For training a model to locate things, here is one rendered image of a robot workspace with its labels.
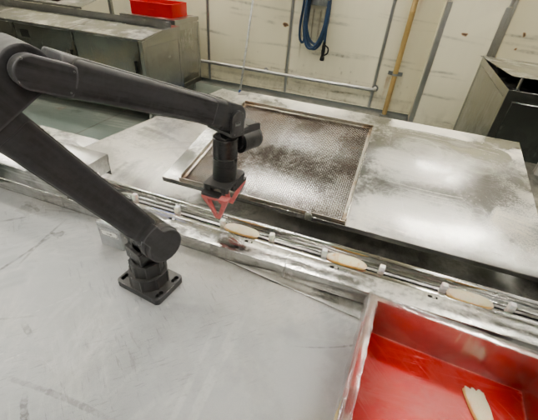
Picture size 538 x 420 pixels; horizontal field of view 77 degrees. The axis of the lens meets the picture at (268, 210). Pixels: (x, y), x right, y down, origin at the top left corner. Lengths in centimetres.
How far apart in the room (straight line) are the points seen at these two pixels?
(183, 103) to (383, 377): 62
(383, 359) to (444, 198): 53
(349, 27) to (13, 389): 421
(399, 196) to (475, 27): 319
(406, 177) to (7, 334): 106
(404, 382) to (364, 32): 398
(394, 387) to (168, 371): 41
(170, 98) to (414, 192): 73
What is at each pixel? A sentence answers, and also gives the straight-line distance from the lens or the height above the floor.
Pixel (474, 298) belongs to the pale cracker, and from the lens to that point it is 90.
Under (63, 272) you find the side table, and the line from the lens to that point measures 93.
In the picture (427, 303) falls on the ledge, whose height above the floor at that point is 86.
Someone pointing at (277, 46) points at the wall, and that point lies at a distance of 464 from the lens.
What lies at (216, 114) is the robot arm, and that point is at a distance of 69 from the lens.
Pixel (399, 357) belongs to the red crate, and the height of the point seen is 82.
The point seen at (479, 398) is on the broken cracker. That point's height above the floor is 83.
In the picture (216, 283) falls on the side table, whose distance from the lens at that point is 81.
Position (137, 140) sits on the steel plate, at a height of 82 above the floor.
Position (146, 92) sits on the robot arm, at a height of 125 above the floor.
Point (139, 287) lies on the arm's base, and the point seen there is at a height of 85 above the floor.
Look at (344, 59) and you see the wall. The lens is 446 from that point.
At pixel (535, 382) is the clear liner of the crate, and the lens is 80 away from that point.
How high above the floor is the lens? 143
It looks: 36 degrees down
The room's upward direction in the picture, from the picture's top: 5 degrees clockwise
